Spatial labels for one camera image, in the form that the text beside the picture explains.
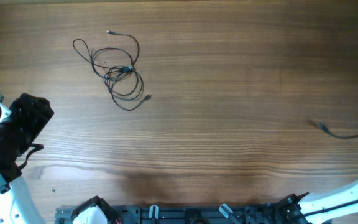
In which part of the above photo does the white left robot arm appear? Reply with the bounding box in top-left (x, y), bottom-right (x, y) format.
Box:
top-left (0, 93), bottom-right (54, 223)

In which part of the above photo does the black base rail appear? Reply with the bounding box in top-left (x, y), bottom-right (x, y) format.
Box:
top-left (54, 195), bottom-right (332, 224)

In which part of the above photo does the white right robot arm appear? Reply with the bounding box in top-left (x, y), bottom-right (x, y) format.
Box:
top-left (272, 180), bottom-right (358, 224)

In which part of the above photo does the black USB cable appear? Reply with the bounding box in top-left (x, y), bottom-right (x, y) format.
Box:
top-left (71, 30), bottom-right (153, 112)
top-left (317, 91), bottom-right (358, 140)

